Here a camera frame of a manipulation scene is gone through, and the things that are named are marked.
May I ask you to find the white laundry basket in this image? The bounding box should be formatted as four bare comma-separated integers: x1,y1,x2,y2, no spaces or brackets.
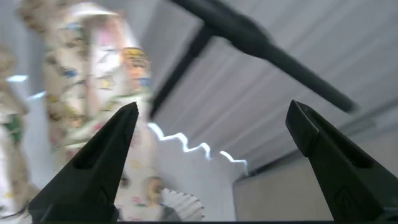
160,187,206,222

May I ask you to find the cream printed garment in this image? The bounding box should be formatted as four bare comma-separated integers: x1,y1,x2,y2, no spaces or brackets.
17,0,165,222
0,43,40,218

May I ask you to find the black clothes rack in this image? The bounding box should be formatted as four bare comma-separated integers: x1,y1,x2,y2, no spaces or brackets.
148,0,360,119

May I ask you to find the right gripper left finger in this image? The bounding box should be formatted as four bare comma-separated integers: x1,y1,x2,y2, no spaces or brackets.
27,101,140,223

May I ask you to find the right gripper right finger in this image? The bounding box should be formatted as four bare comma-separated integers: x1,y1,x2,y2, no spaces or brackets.
285,99,398,223

